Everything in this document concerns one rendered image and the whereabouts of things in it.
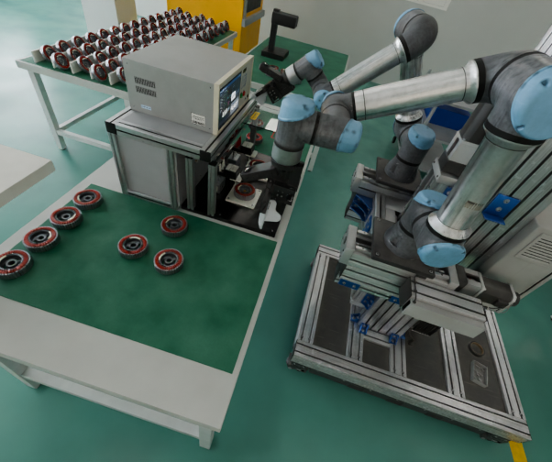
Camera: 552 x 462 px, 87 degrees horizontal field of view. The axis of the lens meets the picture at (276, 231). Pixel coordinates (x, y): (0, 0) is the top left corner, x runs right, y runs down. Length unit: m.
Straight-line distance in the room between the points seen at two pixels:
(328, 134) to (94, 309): 0.95
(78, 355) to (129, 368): 0.16
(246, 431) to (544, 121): 1.66
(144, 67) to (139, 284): 0.82
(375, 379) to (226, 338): 0.97
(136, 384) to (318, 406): 1.10
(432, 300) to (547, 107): 0.69
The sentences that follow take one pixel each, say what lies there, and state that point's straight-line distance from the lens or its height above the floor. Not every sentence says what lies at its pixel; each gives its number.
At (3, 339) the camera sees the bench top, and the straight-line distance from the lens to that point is 1.26.
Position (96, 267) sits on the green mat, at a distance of 1.31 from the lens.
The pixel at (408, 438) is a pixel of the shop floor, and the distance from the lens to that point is 2.06.
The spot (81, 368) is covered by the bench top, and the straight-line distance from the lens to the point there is 1.13.
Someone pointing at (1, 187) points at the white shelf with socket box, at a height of 1.20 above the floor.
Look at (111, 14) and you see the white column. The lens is 5.30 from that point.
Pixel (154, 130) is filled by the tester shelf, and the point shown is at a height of 1.12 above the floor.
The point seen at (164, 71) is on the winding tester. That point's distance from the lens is 1.32.
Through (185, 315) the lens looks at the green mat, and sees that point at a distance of 1.14.
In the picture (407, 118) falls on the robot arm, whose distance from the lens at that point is 1.54.
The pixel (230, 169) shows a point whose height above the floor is 0.92.
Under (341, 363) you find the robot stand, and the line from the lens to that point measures 1.75.
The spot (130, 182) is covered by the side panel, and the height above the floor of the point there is 0.82.
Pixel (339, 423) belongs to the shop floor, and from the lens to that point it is 1.91.
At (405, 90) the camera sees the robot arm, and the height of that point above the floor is 1.55.
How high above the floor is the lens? 1.76
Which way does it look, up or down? 45 degrees down
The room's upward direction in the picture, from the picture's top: 15 degrees clockwise
